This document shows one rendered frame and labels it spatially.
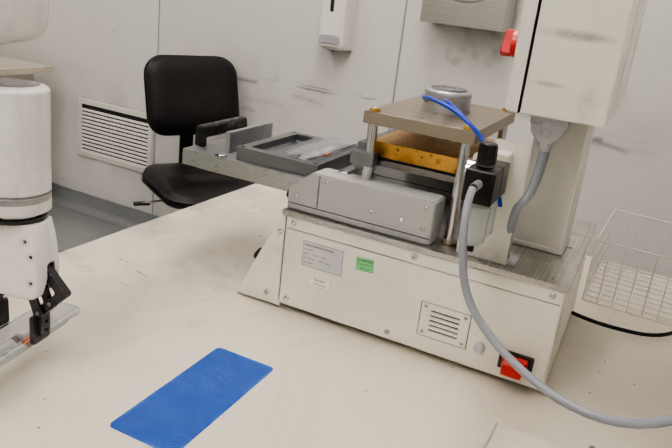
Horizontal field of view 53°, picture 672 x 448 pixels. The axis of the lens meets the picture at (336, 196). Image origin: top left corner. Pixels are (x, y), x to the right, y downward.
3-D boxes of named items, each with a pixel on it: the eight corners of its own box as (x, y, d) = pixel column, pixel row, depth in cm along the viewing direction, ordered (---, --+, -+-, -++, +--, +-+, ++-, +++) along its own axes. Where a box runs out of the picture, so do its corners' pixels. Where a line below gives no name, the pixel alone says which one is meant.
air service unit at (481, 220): (501, 234, 98) (520, 134, 93) (474, 265, 85) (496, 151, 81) (466, 225, 100) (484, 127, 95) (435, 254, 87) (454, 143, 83)
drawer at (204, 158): (371, 178, 134) (376, 140, 132) (320, 204, 115) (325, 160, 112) (247, 149, 146) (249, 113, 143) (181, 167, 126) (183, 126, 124)
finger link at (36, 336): (27, 297, 85) (28, 344, 87) (49, 303, 84) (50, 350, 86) (44, 288, 88) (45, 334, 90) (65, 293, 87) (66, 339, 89)
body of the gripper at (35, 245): (-43, 205, 82) (-38, 289, 85) (29, 221, 79) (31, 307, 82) (3, 190, 89) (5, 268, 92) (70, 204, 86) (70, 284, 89)
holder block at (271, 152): (363, 159, 133) (365, 146, 132) (316, 179, 115) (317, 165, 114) (291, 142, 139) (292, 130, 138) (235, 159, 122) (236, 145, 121)
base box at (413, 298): (572, 312, 128) (593, 228, 123) (536, 410, 95) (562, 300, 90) (323, 240, 149) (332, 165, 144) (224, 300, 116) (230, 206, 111)
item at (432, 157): (499, 163, 121) (509, 110, 118) (465, 189, 102) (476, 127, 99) (410, 144, 128) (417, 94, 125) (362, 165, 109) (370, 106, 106)
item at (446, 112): (541, 167, 121) (556, 96, 117) (501, 208, 94) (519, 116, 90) (414, 141, 131) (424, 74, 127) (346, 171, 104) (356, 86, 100)
